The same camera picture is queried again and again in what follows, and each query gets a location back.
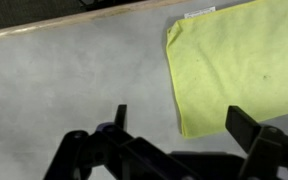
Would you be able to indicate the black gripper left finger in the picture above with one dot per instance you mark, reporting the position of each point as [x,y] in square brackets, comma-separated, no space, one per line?
[110,146]

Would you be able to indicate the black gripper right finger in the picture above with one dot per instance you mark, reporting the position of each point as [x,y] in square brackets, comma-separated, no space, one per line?
[266,146]

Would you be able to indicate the yellow microfiber towel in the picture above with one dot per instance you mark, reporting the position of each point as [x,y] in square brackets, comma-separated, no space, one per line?
[234,56]

